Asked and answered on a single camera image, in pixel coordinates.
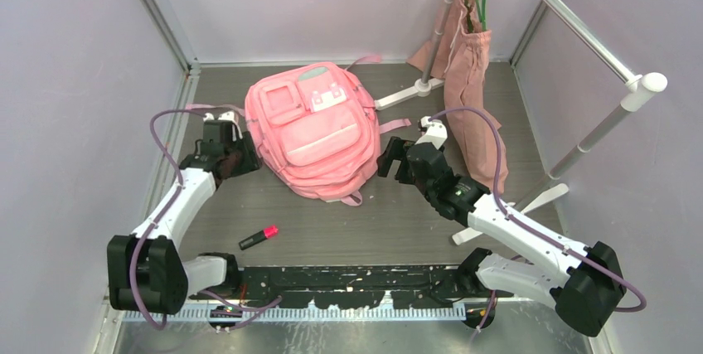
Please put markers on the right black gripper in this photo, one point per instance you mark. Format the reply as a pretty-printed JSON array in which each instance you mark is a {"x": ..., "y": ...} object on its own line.
[{"x": 395, "y": 150}]

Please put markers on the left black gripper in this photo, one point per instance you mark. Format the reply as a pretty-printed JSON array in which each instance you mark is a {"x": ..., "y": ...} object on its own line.
[{"x": 250, "y": 162}]

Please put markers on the pink student backpack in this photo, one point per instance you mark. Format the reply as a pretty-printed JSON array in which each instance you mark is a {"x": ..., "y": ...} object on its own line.
[{"x": 317, "y": 129}]

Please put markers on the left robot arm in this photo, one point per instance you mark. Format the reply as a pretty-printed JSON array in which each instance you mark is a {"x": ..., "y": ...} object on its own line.
[{"x": 145, "y": 270}]

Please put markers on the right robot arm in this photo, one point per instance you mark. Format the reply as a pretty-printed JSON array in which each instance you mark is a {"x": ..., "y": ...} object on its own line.
[{"x": 583, "y": 284}]

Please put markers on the pink capped black marker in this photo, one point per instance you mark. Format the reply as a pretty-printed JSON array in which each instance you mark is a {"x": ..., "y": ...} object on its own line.
[{"x": 259, "y": 237}]

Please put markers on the pink hanging trousers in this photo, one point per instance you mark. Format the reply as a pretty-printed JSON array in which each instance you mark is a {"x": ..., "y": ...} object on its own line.
[{"x": 462, "y": 62}]

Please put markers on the white metal clothes rack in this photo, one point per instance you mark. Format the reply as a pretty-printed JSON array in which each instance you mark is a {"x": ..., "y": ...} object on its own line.
[{"x": 641, "y": 88}]

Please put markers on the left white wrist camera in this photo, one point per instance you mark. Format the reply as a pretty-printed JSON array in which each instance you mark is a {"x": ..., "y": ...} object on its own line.
[{"x": 229, "y": 116}]

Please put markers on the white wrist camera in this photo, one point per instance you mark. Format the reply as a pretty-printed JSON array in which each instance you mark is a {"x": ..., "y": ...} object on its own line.
[
  {"x": 433, "y": 131},
  {"x": 229, "y": 116}
]

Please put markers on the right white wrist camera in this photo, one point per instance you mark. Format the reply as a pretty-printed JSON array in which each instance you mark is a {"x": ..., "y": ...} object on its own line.
[{"x": 433, "y": 131}]

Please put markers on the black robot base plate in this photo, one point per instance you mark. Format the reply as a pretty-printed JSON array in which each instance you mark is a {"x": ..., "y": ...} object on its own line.
[{"x": 350, "y": 287}]

